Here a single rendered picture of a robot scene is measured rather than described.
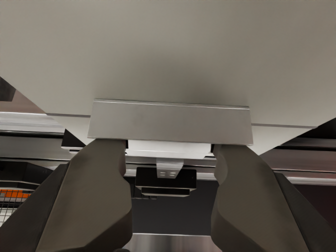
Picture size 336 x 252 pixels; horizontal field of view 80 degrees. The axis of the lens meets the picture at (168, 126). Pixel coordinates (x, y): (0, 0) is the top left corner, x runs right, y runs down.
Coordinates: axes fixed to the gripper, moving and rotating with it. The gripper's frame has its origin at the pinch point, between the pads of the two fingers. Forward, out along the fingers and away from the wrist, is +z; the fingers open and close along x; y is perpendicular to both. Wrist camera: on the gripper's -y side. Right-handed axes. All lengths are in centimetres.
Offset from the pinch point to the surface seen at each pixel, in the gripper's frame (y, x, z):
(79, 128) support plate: 1.6, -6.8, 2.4
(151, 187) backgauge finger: 23.3, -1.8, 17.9
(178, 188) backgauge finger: 23.1, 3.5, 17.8
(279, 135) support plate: 1.1, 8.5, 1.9
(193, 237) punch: 12.8, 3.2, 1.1
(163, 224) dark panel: 53, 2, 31
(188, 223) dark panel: 53, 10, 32
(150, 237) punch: 12.9, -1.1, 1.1
